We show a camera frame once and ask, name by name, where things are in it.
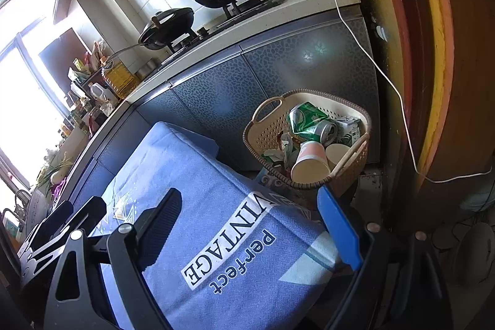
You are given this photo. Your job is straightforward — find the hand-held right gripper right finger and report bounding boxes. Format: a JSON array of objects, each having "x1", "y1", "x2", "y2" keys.
[{"x1": 302, "y1": 186, "x2": 453, "y2": 330}]

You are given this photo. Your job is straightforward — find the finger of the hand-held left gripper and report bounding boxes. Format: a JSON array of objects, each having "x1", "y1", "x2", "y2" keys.
[
  {"x1": 44, "y1": 199, "x2": 75, "y2": 228},
  {"x1": 17, "y1": 196, "x2": 108, "y2": 278}
]

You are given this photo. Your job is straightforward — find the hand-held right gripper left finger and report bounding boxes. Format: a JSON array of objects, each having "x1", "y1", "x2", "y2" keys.
[{"x1": 42, "y1": 188, "x2": 182, "y2": 330}]

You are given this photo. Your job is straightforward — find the white printed cup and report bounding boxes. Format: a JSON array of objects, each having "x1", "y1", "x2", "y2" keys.
[{"x1": 325, "y1": 143, "x2": 354, "y2": 176}]

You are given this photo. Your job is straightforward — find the pink paper cup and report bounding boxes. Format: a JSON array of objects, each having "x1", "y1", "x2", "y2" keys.
[{"x1": 290, "y1": 141, "x2": 331, "y2": 185}]

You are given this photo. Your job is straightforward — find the green white milk carton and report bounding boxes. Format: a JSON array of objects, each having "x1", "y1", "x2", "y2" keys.
[{"x1": 334, "y1": 116, "x2": 364, "y2": 145}]

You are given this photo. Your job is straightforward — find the green drink can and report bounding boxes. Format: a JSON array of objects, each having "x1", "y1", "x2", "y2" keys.
[{"x1": 288, "y1": 102, "x2": 339, "y2": 145}]

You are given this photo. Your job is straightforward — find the beige plastic basket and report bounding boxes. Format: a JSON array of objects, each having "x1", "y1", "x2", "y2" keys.
[{"x1": 243, "y1": 89, "x2": 372, "y2": 199}]

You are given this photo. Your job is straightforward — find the purple cloth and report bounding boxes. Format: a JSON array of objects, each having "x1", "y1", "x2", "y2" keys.
[{"x1": 50, "y1": 179, "x2": 68, "y2": 199}]

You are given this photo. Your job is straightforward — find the white patterned basin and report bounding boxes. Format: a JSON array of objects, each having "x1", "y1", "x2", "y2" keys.
[{"x1": 25, "y1": 185, "x2": 53, "y2": 226}]

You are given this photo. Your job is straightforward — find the green scallions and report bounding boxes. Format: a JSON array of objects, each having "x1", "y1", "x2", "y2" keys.
[{"x1": 37, "y1": 156, "x2": 74, "y2": 184}]

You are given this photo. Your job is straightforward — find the blue printed tablecloth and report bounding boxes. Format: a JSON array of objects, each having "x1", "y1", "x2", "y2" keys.
[{"x1": 87, "y1": 121, "x2": 341, "y2": 330}]

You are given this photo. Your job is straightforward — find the row of condiment bottles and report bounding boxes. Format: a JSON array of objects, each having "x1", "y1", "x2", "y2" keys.
[{"x1": 58, "y1": 75, "x2": 117, "y2": 139}]

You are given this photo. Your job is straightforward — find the kitchen window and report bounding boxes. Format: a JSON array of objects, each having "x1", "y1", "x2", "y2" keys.
[{"x1": 0, "y1": 5, "x2": 66, "y2": 191}]

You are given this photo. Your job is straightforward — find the white plastic jug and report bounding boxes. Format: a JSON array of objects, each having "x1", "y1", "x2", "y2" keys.
[{"x1": 90, "y1": 82, "x2": 117, "y2": 104}]

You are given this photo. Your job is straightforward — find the yellow cooking oil bottle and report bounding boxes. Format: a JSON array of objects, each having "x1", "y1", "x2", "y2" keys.
[{"x1": 104, "y1": 61, "x2": 140, "y2": 98}]

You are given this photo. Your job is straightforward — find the small steel cup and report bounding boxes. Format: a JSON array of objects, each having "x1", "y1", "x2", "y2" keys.
[{"x1": 135, "y1": 59, "x2": 155, "y2": 80}]

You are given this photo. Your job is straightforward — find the pile of food packets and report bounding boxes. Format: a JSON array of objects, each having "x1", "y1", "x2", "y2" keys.
[{"x1": 71, "y1": 40, "x2": 113, "y2": 77}]

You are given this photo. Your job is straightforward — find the steel ladle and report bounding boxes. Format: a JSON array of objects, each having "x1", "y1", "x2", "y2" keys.
[{"x1": 104, "y1": 41, "x2": 145, "y2": 62}]

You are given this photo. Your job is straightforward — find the black wok with wooden knob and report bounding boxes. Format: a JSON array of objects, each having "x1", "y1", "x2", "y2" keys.
[{"x1": 137, "y1": 7, "x2": 196, "y2": 52}]

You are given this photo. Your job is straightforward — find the white charging cable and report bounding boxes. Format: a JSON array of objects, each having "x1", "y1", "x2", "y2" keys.
[{"x1": 330, "y1": 0, "x2": 493, "y2": 184}]

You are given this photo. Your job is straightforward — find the wooden door frame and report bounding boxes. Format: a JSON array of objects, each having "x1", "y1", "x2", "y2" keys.
[{"x1": 359, "y1": 0, "x2": 455, "y2": 176}]

